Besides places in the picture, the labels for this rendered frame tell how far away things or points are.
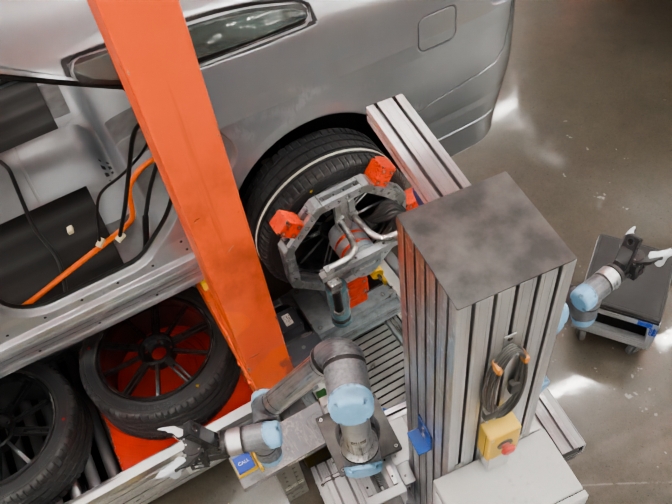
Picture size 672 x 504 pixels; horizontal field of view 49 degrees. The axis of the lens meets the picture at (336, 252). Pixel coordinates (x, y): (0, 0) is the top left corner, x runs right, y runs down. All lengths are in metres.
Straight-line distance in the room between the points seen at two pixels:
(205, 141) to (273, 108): 0.79
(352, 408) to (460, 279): 0.65
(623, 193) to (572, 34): 1.40
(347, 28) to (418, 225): 1.27
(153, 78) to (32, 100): 2.44
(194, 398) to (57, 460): 0.57
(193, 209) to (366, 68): 1.01
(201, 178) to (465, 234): 0.77
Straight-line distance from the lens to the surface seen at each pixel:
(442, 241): 1.41
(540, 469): 2.07
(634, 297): 3.47
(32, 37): 2.37
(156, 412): 3.08
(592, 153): 4.48
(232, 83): 2.47
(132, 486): 3.19
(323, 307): 3.49
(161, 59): 1.67
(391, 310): 3.54
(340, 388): 1.89
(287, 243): 2.78
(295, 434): 2.96
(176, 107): 1.75
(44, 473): 3.16
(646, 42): 5.30
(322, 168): 2.73
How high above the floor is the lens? 3.14
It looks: 53 degrees down
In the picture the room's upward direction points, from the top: 9 degrees counter-clockwise
